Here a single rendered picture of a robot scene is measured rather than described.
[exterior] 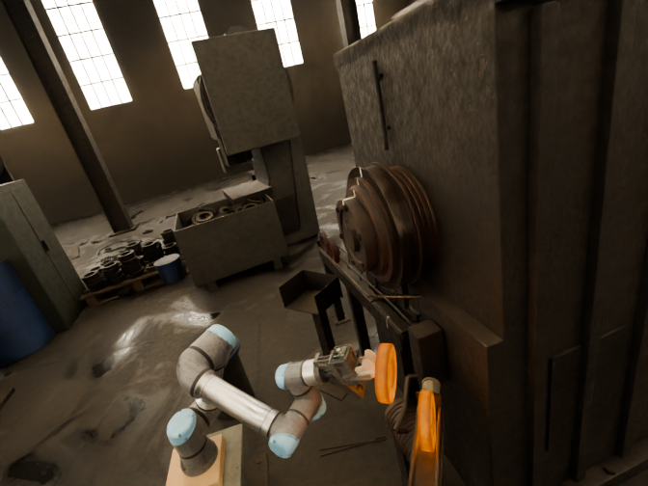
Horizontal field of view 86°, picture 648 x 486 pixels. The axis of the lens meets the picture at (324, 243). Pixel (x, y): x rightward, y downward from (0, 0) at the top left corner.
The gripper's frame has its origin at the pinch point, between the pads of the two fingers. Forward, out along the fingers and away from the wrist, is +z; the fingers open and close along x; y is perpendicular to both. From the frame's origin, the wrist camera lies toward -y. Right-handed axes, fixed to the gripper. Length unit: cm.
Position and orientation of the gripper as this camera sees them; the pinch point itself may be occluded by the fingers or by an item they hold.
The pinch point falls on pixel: (385, 366)
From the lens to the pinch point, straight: 102.7
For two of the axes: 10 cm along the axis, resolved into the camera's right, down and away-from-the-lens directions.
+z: 8.4, -2.9, -4.6
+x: 3.0, -4.4, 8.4
